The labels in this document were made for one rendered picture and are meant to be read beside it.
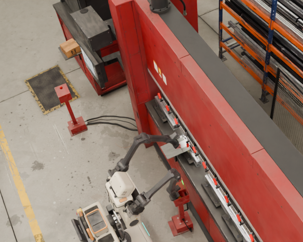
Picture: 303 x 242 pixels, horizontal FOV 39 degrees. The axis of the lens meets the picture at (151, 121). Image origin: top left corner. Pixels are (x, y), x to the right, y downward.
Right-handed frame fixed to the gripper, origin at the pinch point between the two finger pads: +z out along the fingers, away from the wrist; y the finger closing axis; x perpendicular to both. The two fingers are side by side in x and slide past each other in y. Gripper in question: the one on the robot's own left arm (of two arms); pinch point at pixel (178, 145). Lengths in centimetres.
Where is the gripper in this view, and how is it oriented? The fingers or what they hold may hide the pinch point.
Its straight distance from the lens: 451.9
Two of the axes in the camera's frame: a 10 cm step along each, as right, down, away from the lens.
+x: -7.4, 6.4, 2.1
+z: 5.3, 3.7, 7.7
